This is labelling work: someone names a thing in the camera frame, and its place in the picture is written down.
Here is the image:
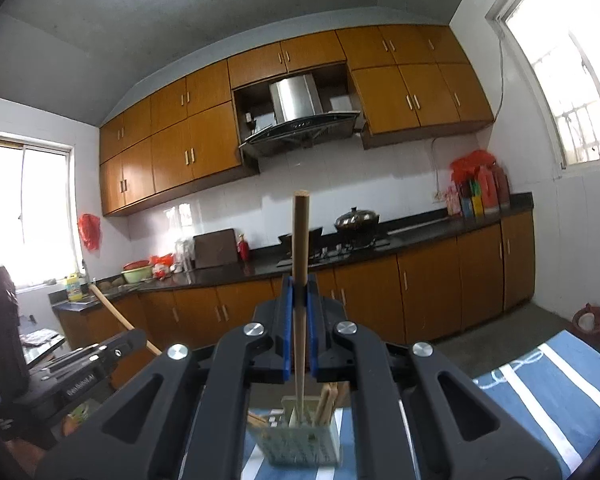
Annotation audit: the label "wooden chopstick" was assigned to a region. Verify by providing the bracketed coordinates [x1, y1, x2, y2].
[291, 190, 310, 426]
[247, 412, 270, 428]
[321, 382, 338, 425]
[313, 384, 332, 426]
[88, 284, 162, 356]
[334, 382, 349, 408]

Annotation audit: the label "person's left hand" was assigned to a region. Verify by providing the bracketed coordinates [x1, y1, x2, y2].
[61, 413, 82, 437]

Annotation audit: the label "yellow dish soap bottle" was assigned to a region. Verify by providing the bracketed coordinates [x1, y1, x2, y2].
[66, 273, 83, 302]

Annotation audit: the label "green perforated utensil holder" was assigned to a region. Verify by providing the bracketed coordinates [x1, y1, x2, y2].
[247, 396, 342, 468]

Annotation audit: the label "wooden lower cabinets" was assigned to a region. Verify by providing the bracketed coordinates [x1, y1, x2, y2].
[54, 209, 538, 391]

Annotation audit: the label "wooden cabinets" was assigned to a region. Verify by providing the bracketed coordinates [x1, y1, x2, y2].
[54, 209, 538, 391]
[99, 24, 494, 214]

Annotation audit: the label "blue white striped tablecloth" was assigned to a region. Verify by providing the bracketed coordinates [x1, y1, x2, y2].
[239, 328, 600, 480]

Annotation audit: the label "red plastic bag on counter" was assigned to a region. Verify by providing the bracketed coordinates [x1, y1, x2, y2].
[149, 254, 174, 280]

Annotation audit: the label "left window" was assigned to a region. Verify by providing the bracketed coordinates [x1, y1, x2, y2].
[0, 133, 80, 288]

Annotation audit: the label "window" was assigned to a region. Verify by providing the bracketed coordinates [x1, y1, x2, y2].
[0, 133, 80, 288]
[486, 0, 600, 170]

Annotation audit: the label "dark wooden cutting board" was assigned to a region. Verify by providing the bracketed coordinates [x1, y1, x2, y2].
[193, 229, 238, 269]

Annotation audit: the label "black countertop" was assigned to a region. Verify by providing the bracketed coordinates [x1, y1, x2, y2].
[47, 192, 536, 313]

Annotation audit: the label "red bottle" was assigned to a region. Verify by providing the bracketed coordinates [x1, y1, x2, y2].
[237, 233, 250, 262]

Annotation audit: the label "gas stove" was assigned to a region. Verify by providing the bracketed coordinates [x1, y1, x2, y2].
[272, 237, 392, 269]

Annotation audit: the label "black lidded wok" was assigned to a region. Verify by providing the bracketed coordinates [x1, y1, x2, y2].
[335, 207, 379, 245]

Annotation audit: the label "brown clay jar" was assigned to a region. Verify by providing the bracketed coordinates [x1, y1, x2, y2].
[570, 304, 600, 350]

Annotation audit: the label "black wok with ladle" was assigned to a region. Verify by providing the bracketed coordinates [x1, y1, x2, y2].
[278, 226, 323, 258]

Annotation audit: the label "pink packaged item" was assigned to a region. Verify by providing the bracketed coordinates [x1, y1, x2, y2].
[444, 185, 462, 217]

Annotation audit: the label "colourful boxes on counter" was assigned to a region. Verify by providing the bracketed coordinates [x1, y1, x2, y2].
[460, 179, 484, 218]

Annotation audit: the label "red bag over thermoses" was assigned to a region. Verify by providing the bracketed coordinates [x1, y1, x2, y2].
[450, 150, 496, 184]

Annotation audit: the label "dark red thermos flask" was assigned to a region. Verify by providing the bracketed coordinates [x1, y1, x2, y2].
[492, 164, 510, 210]

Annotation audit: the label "steel range hood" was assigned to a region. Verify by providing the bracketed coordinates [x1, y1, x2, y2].
[234, 64, 364, 159]

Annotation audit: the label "wooden upper cabinets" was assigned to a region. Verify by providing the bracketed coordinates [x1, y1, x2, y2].
[99, 24, 494, 214]

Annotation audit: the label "right window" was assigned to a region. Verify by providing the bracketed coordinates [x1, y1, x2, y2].
[486, 0, 600, 170]

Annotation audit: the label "red plastic bag on wall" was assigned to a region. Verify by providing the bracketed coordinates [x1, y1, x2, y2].
[78, 212, 102, 252]

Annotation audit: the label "white wall cable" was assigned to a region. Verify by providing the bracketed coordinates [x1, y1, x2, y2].
[429, 34, 506, 204]

